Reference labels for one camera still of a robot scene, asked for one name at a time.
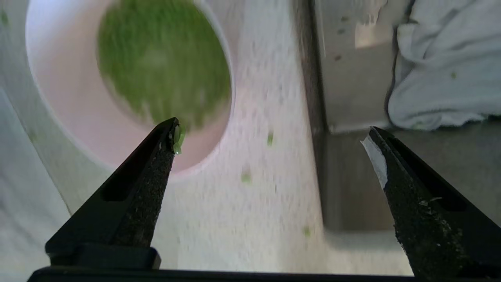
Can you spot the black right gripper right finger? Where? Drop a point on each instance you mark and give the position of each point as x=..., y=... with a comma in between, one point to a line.
x=430, y=227

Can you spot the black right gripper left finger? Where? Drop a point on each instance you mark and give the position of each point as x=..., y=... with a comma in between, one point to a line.
x=133, y=211

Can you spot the white round bowl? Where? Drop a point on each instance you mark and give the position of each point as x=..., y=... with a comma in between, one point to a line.
x=66, y=90

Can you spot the chopped green vegetables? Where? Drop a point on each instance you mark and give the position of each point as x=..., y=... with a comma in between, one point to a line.
x=164, y=58

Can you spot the small green vegetable scrap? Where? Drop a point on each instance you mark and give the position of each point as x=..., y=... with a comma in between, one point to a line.
x=307, y=231
x=245, y=177
x=270, y=139

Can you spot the grey crumpled cloth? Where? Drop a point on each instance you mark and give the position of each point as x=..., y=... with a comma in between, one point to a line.
x=442, y=70

